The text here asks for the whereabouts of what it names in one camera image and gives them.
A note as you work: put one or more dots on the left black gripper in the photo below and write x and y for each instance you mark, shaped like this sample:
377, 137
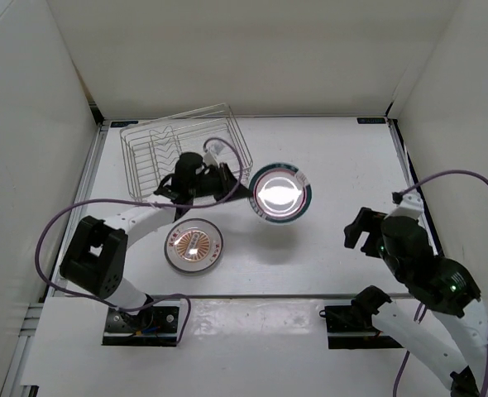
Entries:
225, 177

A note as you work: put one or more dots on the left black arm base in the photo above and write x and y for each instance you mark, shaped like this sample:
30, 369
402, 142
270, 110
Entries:
157, 328

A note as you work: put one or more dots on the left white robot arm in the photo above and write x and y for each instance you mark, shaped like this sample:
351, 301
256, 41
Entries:
96, 255

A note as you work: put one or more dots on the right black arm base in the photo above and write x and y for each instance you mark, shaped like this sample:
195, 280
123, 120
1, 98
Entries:
345, 332

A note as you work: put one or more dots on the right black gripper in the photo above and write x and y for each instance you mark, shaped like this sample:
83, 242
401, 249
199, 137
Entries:
367, 221

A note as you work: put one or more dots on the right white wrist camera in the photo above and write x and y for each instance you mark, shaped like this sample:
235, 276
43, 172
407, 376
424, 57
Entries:
408, 205

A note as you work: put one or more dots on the wire dish rack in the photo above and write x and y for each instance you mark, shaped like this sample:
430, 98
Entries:
151, 149

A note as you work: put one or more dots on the orange sunburst plate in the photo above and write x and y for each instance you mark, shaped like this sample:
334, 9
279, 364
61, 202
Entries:
195, 223
193, 250

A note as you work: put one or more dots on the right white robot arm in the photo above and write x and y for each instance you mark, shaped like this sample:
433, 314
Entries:
442, 285

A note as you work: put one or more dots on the green rimmed plate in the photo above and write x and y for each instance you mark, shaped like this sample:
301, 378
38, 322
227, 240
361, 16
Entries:
280, 193

